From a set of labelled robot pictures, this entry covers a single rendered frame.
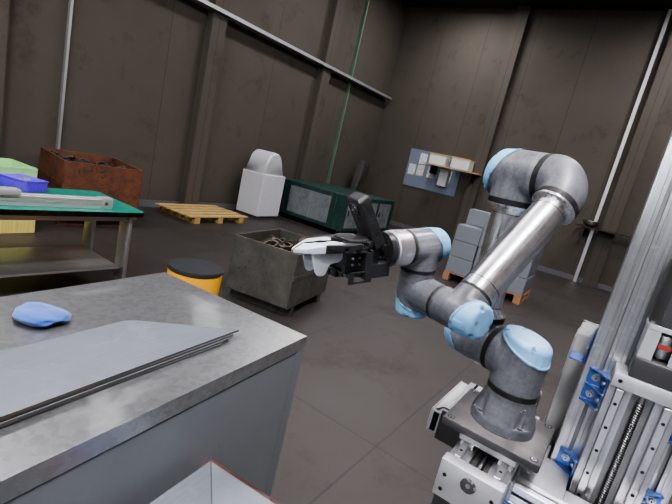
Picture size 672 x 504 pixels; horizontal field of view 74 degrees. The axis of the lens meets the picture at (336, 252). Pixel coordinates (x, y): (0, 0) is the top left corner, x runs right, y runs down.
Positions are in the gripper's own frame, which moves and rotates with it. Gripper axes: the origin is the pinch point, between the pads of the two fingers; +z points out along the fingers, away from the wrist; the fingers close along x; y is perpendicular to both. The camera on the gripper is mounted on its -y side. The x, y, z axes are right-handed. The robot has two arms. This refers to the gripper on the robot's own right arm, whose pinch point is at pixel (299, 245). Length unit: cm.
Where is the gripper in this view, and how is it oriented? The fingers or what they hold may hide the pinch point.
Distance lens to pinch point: 77.1
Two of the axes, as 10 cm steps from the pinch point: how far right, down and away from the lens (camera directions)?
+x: -5.6, -2.4, 7.9
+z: -8.3, 0.8, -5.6
